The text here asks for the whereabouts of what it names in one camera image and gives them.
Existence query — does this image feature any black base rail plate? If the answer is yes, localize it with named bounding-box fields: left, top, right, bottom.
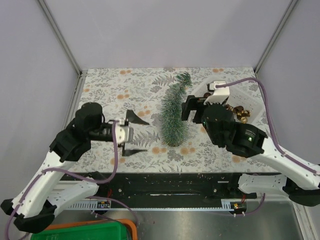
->
left=49, top=170, right=258, bottom=208

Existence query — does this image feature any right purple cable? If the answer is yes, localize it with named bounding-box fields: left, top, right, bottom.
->
left=214, top=77, right=320, bottom=216

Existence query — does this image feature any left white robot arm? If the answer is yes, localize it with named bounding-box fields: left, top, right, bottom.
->
left=0, top=102, right=148, bottom=234

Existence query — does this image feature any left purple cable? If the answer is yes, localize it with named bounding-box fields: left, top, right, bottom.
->
left=4, top=119, right=140, bottom=240

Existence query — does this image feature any green plastic bin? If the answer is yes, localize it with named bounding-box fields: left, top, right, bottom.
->
left=29, top=222, right=133, bottom=240

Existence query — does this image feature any white plastic basket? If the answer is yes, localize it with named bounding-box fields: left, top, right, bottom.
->
left=190, top=77, right=264, bottom=125

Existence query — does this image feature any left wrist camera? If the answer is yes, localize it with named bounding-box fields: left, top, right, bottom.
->
left=115, top=118, right=134, bottom=148

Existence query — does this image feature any white slotted cable duct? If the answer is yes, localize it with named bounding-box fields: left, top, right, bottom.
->
left=67, top=200, right=111, bottom=211

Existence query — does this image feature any small frosted christmas tree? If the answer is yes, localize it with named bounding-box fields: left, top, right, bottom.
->
left=160, top=72, right=192, bottom=147

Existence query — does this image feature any floral patterned mat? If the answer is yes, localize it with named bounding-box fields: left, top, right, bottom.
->
left=72, top=67, right=273, bottom=173

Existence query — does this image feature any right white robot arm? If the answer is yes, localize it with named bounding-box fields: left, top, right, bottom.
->
left=181, top=95, right=320, bottom=207

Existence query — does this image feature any dark brown bauble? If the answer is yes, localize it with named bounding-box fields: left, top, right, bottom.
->
left=203, top=92, right=211, bottom=98

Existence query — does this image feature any purple cable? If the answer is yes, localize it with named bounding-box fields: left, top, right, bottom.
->
left=214, top=77, right=320, bottom=216
left=4, top=119, right=140, bottom=240

